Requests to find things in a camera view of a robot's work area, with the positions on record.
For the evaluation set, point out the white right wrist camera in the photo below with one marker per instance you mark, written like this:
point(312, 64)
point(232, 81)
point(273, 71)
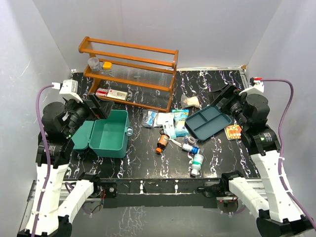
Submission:
point(256, 86)

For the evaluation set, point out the white gauze packet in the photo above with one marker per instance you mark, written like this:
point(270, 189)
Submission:
point(162, 118)

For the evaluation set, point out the blue white wipes packet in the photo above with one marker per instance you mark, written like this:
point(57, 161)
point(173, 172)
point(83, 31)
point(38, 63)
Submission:
point(179, 118)

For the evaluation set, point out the clear plastic cup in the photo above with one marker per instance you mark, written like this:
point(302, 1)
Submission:
point(94, 64)

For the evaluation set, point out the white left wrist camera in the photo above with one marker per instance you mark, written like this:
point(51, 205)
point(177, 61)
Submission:
point(68, 89)

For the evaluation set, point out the teal medicine kit box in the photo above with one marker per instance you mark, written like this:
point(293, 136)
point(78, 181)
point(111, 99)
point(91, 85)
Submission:
point(107, 138)

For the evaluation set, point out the clear green-banded bottle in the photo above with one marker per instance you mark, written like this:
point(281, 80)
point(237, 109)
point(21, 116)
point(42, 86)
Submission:
point(196, 164)

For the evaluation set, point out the red white medicine box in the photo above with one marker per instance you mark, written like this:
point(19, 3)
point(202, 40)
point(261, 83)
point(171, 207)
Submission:
point(101, 92)

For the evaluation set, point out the clear tape roll bag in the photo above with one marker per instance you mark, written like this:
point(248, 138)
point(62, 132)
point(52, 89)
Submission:
point(189, 140)

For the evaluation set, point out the yellow capped small jar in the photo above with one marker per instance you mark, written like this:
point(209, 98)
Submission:
point(106, 66)

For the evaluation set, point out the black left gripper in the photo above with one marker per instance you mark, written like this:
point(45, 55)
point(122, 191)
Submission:
point(102, 107)

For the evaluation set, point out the bag of cotton balls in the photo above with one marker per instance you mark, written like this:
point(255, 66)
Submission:
point(187, 102)

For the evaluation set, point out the bag with blue bandage rolls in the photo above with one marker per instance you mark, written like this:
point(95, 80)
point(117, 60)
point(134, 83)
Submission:
point(148, 119)

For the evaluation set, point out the blue face mask packet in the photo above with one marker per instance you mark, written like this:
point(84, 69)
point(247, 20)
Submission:
point(168, 128)

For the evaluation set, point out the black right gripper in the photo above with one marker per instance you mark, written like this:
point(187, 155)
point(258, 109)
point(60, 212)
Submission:
point(216, 96)

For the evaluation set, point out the black metal base bar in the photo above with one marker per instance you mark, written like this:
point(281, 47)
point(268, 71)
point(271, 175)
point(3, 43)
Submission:
point(165, 192)

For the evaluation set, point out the dark blue divided tray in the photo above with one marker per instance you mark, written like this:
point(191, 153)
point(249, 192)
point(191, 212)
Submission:
point(207, 122)

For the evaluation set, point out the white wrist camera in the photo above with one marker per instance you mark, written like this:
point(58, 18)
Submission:
point(256, 86)
point(68, 89)

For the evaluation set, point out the brown orange-capped medicine bottle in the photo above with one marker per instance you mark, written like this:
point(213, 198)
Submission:
point(162, 143)

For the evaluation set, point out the orange wooden shelf rack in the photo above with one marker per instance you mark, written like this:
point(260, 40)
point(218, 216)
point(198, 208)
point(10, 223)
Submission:
point(147, 74)

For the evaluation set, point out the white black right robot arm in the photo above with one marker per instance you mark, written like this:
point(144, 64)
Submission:
point(279, 214)

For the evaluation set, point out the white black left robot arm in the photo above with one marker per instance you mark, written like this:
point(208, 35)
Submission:
point(58, 123)

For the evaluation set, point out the blue white small bottle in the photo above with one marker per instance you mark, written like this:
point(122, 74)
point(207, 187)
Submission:
point(190, 149)

